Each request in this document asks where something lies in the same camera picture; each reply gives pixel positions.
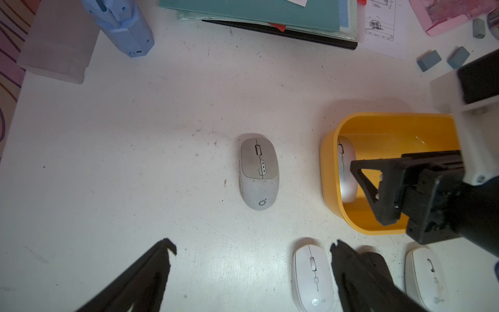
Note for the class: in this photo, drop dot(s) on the printed paper sheet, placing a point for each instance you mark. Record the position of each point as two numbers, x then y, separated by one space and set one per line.
382 27

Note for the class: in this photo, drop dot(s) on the pink plastic case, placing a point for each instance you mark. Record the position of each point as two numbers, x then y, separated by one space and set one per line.
439 16

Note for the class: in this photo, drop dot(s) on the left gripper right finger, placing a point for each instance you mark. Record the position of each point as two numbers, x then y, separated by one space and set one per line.
362 287

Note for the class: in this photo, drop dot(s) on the white paper sheet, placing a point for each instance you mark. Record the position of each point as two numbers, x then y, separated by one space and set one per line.
301 3

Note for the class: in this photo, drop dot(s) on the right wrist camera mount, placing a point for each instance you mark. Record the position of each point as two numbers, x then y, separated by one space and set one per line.
476 127

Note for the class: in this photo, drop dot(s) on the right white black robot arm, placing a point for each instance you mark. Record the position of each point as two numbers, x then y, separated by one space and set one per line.
475 208

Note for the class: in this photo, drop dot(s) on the silver mouse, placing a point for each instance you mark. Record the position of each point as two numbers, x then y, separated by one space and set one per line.
348 184

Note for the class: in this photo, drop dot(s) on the translucent white box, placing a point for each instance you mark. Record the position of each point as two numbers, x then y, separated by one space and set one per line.
60 42

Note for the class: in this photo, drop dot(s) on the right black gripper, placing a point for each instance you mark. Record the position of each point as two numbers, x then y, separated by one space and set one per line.
436 199

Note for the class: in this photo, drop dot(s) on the black mouse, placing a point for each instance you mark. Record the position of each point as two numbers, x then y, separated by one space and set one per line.
377 261

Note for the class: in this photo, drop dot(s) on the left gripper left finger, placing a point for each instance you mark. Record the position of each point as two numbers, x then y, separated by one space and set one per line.
139 288

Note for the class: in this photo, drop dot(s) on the small grey eraser by case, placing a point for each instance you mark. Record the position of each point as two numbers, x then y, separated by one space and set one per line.
478 28

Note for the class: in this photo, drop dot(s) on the pen holder cup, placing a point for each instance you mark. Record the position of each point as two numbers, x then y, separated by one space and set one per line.
493 23

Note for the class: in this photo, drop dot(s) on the grey white mouse with logo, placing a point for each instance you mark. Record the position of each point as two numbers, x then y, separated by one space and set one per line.
259 173

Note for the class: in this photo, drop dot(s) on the green folder stack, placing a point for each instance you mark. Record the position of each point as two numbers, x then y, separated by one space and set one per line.
324 22

